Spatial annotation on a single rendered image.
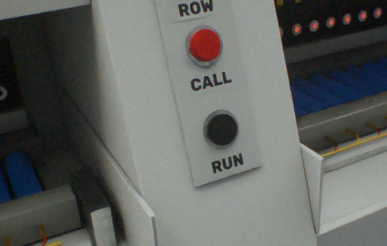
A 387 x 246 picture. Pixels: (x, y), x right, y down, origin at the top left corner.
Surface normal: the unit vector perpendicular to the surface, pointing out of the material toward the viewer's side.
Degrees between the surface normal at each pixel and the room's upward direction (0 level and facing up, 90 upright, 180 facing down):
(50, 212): 109
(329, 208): 19
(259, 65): 90
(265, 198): 90
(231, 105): 90
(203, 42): 90
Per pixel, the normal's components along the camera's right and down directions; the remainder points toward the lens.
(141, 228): -0.90, 0.24
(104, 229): 0.43, 0.36
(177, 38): 0.39, 0.05
